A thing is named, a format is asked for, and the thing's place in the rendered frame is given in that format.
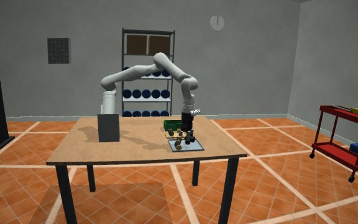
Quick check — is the green open box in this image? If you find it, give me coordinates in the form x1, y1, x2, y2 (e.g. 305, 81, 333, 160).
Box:
163, 120, 182, 131

